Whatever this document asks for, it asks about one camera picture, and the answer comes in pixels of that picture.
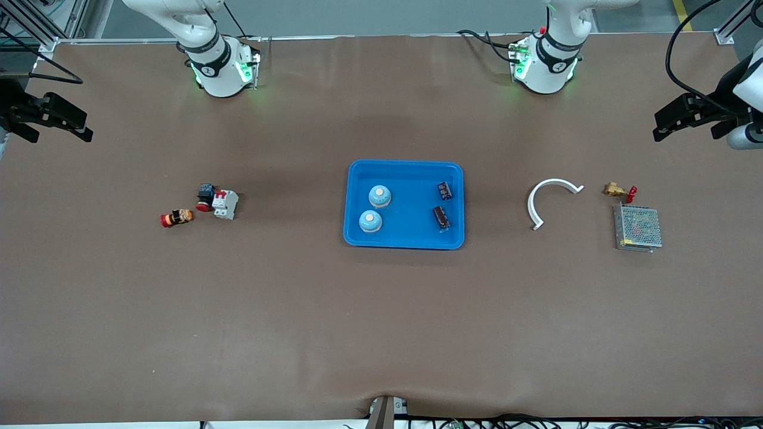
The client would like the yellow floor tape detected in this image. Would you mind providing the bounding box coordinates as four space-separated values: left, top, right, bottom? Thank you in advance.
672 0 695 32

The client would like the metal mesh power supply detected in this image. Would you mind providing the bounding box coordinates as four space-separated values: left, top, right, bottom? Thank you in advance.
613 203 663 254

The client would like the red orange emergency stop button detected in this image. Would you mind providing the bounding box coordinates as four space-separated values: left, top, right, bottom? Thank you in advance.
160 208 195 229

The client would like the white curved plastic clip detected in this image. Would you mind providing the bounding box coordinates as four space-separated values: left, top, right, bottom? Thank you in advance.
527 178 585 231

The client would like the blue plastic tray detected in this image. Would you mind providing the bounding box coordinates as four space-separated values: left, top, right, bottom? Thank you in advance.
343 159 466 250

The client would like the brown table mat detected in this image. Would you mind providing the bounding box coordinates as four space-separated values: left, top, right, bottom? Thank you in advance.
0 33 763 425

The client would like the aluminium frame profile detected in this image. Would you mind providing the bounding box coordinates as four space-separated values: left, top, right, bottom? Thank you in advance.
0 0 90 54
714 0 763 45

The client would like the brass valve red handle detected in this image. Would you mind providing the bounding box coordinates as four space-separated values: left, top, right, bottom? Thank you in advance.
602 182 638 203

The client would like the white circuit breaker red switch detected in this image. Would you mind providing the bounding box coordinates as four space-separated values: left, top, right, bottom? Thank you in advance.
212 189 240 221

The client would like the black arm base cable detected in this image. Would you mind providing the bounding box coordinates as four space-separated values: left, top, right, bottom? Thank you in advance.
456 29 519 63

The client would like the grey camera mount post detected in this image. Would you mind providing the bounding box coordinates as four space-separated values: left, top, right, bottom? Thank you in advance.
365 394 410 429

